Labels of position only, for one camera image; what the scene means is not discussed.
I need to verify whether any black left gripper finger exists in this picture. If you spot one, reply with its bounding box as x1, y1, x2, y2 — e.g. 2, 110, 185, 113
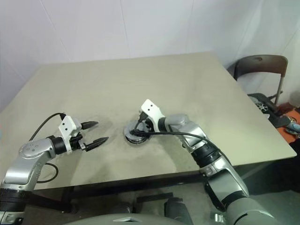
81, 120, 99, 130
84, 136, 110, 151

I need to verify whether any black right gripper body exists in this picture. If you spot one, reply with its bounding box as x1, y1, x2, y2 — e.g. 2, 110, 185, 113
139, 115, 157, 137

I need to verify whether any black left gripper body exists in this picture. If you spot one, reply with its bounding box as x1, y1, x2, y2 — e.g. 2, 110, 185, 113
69, 132, 88, 151

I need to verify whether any round silver motor lid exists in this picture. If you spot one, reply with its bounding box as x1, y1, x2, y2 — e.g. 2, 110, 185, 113
123, 119, 152, 142

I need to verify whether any silver spoked motor part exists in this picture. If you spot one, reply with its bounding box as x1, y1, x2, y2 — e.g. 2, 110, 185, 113
254, 97, 270, 113

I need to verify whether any large dark rounded shape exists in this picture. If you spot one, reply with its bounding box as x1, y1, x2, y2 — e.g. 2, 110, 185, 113
164, 197, 193, 225

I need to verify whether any dark folding chair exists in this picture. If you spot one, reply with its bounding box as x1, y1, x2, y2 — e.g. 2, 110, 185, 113
231, 55, 289, 106

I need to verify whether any black tray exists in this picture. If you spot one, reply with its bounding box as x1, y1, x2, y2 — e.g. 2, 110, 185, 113
247, 93, 285, 118

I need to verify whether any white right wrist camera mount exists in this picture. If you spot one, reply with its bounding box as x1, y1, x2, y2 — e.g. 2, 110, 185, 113
140, 99, 166, 135

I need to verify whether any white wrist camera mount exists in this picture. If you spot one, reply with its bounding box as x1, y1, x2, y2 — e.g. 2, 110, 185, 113
58, 115, 83, 155
140, 99, 166, 135

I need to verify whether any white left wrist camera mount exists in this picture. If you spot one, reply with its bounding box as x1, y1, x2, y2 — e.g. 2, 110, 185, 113
58, 115, 83, 155

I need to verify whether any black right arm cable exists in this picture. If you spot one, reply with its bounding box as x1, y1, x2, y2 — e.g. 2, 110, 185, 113
133, 112, 209, 144

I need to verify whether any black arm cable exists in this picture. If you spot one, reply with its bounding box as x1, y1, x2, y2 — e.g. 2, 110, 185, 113
30, 112, 68, 184
133, 112, 209, 144

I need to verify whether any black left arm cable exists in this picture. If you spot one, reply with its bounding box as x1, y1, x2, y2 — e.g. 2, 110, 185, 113
30, 112, 68, 184

